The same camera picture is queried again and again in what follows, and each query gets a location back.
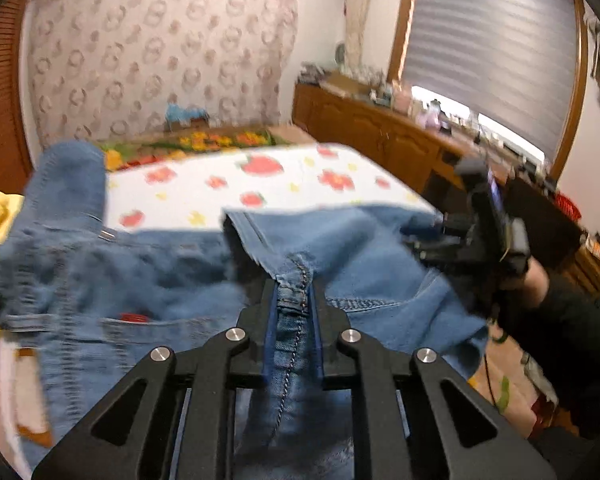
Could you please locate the dark rectangular object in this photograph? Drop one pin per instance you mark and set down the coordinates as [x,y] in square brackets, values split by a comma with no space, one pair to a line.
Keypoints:
[550,220]

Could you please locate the pink bottle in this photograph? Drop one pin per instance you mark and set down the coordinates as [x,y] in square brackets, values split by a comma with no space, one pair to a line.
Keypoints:
[408,101]

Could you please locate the blue denim pants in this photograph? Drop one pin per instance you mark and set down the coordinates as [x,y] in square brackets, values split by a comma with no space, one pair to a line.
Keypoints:
[380,280]

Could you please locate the wooden window frame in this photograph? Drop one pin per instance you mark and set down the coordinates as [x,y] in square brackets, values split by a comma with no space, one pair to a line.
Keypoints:
[405,10]

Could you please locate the red container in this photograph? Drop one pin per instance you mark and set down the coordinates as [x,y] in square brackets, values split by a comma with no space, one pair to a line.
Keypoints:
[567,205]

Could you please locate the long wooden cabinet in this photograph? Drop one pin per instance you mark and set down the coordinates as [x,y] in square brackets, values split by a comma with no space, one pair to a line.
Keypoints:
[370,130]

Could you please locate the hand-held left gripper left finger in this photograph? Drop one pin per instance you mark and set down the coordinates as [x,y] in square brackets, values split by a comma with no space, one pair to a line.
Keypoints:
[266,345]

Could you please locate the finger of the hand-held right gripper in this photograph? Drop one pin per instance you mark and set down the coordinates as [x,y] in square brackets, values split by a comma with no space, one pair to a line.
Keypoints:
[445,255]
[457,222]

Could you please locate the purple tissue pack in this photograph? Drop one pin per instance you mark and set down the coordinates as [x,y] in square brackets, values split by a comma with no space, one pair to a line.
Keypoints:
[430,120]

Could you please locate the grey striped window blind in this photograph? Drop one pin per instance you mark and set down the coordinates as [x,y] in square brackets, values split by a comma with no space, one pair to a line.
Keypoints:
[480,45]

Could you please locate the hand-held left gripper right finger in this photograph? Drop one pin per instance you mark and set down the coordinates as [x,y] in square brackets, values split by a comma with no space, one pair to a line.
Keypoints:
[319,345]

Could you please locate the white fruit-print blanket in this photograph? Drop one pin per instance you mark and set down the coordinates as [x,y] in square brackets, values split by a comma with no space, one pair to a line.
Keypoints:
[205,195]

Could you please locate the round grey object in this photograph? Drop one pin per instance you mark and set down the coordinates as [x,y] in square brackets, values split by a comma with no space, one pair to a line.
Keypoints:
[340,52]

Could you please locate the brown louvered wooden wardrobe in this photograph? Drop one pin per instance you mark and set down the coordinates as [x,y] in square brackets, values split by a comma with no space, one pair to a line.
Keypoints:
[0,110]

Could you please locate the open cardboard box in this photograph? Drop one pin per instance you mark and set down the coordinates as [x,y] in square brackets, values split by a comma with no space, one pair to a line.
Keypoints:
[347,84]

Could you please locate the beige tied lace curtain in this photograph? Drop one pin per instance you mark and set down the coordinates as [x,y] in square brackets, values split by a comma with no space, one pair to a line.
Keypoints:
[357,20]

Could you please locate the blue plastic bag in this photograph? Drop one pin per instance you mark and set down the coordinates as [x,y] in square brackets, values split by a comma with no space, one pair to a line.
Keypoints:
[185,112]

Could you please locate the circle-print sheer curtain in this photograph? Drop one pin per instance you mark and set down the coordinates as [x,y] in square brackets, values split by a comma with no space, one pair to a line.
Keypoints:
[155,50]

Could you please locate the small cardboard box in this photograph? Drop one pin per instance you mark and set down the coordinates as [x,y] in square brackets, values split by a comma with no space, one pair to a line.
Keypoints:
[190,125]

